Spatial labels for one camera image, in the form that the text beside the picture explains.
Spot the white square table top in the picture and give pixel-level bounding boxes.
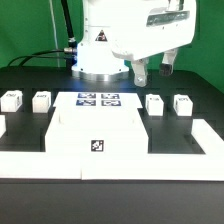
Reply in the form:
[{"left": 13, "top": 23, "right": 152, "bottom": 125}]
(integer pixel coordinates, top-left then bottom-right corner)
[{"left": 45, "top": 92, "right": 148, "bottom": 156}]

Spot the white sheet with AprilTags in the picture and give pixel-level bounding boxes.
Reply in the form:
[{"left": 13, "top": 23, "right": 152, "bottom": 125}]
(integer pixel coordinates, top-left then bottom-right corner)
[{"left": 76, "top": 92, "right": 122, "bottom": 107}]

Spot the thin white cable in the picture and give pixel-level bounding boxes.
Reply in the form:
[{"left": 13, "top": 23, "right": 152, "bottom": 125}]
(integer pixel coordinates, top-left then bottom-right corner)
[{"left": 48, "top": 0, "right": 61, "bottom": 68}]

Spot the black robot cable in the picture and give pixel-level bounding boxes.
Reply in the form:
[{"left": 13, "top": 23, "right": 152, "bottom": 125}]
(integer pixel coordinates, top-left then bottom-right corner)
[{"left": 7, "top": 0, "right": 78, "bottom": 67}]

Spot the white U-shaped obstacle fence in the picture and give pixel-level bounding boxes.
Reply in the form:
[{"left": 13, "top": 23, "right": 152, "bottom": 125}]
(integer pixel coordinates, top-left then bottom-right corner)
[{"left": 0, "top": 119, "right": 224, "bottom": 181}]

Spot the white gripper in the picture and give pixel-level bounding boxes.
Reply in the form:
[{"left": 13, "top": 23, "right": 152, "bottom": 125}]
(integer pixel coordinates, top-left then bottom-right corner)
[{"left": 110, "top": 0, "right": 196, "bottom": 87}]

